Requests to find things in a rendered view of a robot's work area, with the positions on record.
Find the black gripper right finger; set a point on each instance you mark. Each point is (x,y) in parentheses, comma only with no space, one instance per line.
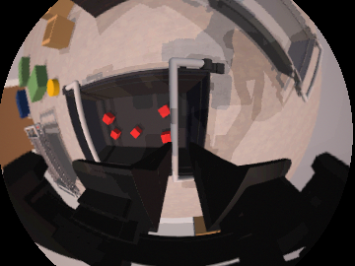
(220,183)

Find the orange open-top box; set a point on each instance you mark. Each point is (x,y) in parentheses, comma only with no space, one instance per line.
(58,32)

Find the orange rectangular box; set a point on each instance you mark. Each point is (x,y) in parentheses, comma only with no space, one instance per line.
(62,8)

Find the green rectangular block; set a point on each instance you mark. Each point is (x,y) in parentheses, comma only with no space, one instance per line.
(24,71)
(38,83)

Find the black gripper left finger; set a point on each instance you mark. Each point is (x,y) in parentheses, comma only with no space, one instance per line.
(145,182)

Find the orange cylinder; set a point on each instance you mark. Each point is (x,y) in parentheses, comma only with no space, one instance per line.
(52,87)

